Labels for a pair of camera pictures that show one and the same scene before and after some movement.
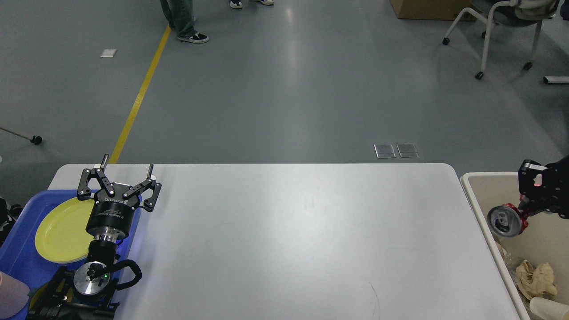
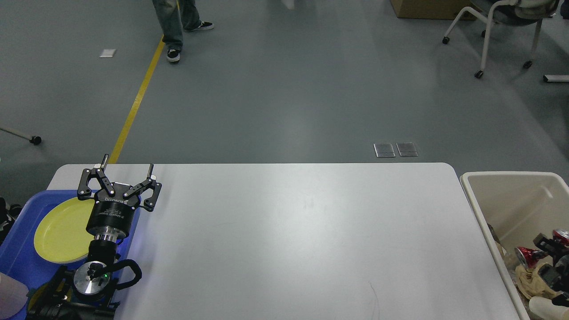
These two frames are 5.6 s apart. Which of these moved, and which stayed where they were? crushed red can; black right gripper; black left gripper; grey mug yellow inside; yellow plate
Moved: black right gripper; crushed red can
Stayed: grey mug yellow inside; black left gripper; yellow plate
